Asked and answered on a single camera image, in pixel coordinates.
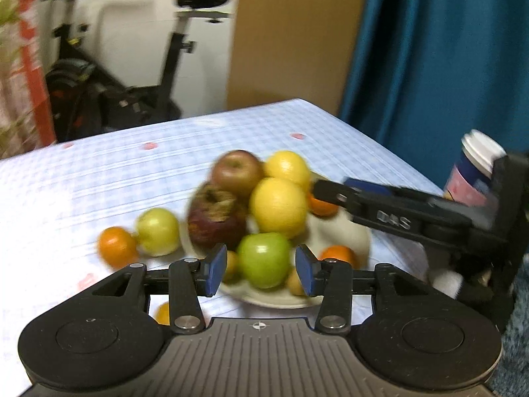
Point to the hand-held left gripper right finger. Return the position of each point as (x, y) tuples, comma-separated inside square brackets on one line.
[(306, 271)]

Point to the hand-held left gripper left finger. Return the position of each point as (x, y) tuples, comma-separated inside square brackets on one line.
[(217, 269)]

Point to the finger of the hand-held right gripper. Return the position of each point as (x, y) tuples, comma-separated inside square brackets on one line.
[(365, 185), (330, 192)]

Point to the small yellow fruit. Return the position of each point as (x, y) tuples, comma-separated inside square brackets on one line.
[(232, 266), (294, 283)]

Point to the orange tangerine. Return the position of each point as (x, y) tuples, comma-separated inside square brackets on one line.
[(322, 207), (339, 254), (164, 314), (118, 248)]

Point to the cream round plate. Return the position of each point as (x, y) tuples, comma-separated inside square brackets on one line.
[(343, 231)]

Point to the bright green apple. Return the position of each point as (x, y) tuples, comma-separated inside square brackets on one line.
[(264, 258)]

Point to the dark red pomegranate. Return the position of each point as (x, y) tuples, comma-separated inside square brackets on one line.
[(215, 219)]

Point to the large yellow lemon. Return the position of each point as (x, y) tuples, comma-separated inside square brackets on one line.
[(279, 206)]

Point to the red apple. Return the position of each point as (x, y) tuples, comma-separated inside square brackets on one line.
[(237, 171)]

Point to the person's right hand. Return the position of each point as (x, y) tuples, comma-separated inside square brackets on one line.
[(446, 282)]

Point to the pink blue printed cup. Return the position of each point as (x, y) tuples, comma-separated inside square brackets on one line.
[(471, 173)]

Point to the yellow-green apple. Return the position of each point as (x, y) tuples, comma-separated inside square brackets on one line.
[(159, 231)]

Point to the blue fluffy rug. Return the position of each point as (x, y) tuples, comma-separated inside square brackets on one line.
[(514, 351)]

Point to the blue curtain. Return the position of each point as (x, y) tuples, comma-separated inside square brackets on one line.
[(438, 58)]

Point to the blue checked tablecloth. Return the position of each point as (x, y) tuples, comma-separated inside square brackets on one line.
[(103, 173)]

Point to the wooden board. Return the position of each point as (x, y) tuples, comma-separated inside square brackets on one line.
[(289, 37)]

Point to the black exercise bike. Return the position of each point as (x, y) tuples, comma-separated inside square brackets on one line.
[(124, 103)]

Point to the printed wall backdrop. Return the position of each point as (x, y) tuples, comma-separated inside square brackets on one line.
[(20, 70)]

